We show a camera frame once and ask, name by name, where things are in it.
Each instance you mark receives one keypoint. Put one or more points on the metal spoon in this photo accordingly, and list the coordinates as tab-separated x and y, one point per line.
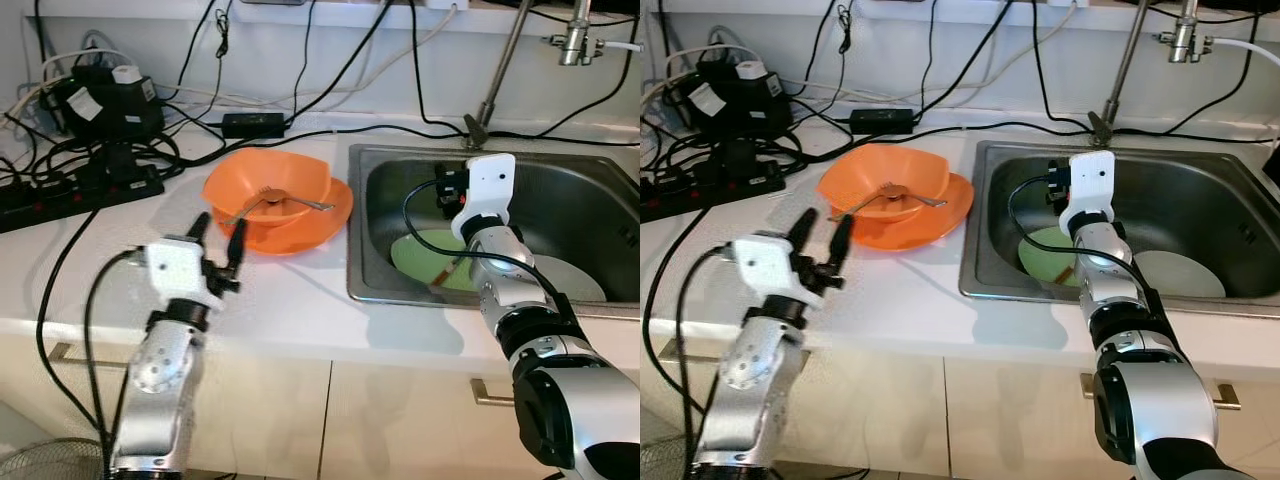
888	190
272	194

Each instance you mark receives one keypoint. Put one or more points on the metal fork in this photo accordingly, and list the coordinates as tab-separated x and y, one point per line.
310	203
925	200

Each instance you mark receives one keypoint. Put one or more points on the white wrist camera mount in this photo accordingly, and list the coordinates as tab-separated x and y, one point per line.
1090	185
490	190
175	268
765	265

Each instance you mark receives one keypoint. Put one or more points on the green plate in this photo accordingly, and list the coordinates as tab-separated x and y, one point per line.
1045	255
420	258

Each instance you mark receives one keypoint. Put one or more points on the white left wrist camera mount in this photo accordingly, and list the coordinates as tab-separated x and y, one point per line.
175	268
765	265

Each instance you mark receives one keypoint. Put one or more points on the black plug block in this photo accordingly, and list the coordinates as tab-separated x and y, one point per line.
122	162
745	157

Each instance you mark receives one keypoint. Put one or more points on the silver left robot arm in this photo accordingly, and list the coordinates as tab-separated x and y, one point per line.
160	370
745	370

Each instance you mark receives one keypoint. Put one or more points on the small black power adapter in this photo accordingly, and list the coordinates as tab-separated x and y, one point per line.
882	120
253	125

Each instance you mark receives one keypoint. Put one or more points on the metal sink faucet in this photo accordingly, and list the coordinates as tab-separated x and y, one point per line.
1120	80
500	80

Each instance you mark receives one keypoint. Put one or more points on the black power strip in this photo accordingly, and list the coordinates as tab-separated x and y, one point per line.
60	200
700	195

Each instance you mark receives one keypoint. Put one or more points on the black charger with white labels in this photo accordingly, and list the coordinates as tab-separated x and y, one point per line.
110	105
740	100

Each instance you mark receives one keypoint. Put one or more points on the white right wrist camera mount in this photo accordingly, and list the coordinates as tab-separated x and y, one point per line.
1090	185
490	190

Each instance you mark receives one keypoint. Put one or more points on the chrome filter tap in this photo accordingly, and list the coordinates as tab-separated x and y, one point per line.
1185	38
577	40

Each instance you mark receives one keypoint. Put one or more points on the brown wooden chopstick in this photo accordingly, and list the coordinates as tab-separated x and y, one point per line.
455	278

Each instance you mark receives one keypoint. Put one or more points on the white bowl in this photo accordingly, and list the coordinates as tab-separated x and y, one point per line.
575	285
1185	275

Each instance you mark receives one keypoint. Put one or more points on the stainless steel sink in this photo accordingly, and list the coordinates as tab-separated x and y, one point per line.
570	200
1200	195

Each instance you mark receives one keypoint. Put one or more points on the orange plastic bowl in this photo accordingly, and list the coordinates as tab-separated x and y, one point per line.
255	170
870	165

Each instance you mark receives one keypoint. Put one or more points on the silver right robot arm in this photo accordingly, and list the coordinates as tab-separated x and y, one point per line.
1150	390
560	390

